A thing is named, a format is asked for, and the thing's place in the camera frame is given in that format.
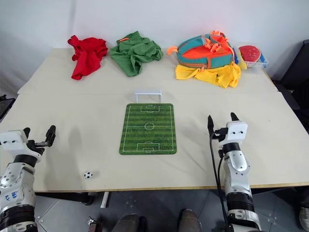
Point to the dark rounded shape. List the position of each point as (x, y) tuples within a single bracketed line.
[(189, 221)]

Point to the clear plastic box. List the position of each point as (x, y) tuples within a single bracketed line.
[(259, 64)]

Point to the crumpled green cloth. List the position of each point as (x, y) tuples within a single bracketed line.
[(135, 54)]

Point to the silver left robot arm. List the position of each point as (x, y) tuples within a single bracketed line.
[(17, 183)]

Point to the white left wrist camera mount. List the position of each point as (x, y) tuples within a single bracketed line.
[(12, 142)]

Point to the black office chair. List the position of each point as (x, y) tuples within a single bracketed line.
[(293, 79)]

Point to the black object at table side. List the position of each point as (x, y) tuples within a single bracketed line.
[(6, 106)]

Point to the teal orange backpack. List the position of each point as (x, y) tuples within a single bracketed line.
[(205, 53)]

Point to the crumpled red cloth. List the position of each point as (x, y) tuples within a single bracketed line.
[(87, 56)]

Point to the small soccer ball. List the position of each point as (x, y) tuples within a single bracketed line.
[(88, 175)]

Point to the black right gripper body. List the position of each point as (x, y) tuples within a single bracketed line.
[(220, 135)]

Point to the crumpled yellow cloth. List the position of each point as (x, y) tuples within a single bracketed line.
[(217, 75)]

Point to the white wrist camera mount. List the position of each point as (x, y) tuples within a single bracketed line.
[(12, 142), (237, 133)]

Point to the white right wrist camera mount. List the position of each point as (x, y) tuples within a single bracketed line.
[(237, 133)]

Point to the white miniature goal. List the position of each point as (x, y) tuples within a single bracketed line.
[(147, 93)]

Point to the green soccer field mat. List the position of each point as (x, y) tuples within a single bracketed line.
[(148, 129)]

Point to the black table crossbar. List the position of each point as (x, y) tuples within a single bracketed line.
[(70, 197)]

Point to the white table leg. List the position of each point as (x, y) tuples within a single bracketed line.
[(104, 199)]

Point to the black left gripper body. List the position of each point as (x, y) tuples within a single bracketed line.
[(36, 145)]

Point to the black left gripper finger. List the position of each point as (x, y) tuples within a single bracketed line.
[(26, 133), (50, 135)]

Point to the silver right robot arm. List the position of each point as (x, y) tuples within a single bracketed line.
[(237, 174)]

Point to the red watermelon slice toy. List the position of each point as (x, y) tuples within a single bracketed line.
[(251, 53)]

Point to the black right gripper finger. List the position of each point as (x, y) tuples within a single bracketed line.
[(210, 123), (234, 118)]

